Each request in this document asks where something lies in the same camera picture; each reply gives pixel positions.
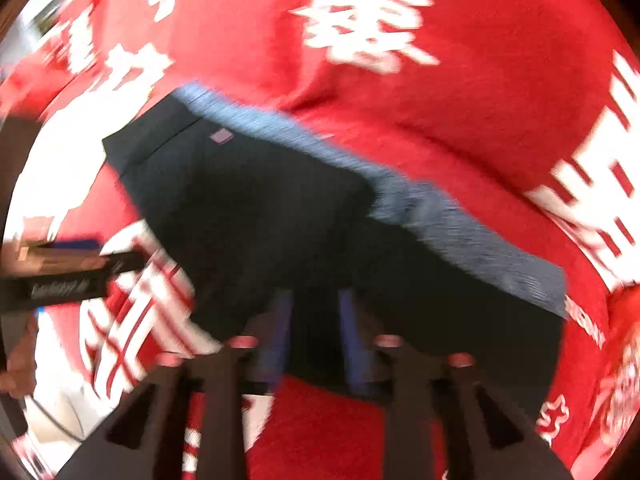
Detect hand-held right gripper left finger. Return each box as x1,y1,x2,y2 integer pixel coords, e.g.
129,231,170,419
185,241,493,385
55,289,294,480

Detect white cloth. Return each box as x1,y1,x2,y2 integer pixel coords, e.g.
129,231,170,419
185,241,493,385
7,110,151,246

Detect person's left hand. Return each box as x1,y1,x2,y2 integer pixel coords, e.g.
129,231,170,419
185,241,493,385
0,311,39,397

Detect black pants with blue trim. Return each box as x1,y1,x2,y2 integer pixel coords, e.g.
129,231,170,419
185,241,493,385
102,82,569,403

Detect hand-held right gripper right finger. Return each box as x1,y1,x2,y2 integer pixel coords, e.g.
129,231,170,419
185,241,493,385
337,287,576,480

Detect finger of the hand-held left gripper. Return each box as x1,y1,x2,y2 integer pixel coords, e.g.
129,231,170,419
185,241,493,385
0,251,146,277
20,239,102,254

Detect red printed blanket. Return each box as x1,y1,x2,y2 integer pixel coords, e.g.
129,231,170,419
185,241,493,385
0,0,640,480

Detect red embroidered pillow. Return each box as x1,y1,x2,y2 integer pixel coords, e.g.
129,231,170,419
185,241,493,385
592,285,640,466

